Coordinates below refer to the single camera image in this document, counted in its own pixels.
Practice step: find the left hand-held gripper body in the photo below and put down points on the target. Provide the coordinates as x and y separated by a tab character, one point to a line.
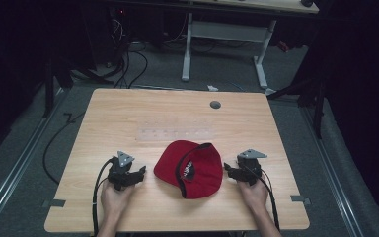
122	171

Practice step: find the white paper scrap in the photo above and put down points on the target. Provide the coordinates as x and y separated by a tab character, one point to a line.
212	88

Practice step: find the person's left hand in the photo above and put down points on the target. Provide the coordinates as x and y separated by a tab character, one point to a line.
114	199

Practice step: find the clear ruler strip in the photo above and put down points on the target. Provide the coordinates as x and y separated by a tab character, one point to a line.
174	134

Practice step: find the person's right hand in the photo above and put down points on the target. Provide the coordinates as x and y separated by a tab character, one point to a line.
253	196

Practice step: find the black metal stand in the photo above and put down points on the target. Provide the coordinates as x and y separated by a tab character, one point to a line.
50	87
311	98

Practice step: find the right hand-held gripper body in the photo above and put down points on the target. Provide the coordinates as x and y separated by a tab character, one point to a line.
249	168

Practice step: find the grey table grommet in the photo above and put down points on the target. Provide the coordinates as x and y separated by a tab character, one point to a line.
215	105

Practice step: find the red baseball cap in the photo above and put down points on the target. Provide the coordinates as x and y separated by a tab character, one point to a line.
190	171

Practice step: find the white-legged background desk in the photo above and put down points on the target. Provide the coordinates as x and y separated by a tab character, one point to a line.
227	31

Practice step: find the grey tape patch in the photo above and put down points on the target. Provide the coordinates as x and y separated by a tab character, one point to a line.
54	203
300	199

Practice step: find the metal floor rail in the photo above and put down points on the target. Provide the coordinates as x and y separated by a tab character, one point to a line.
334	177
16	168

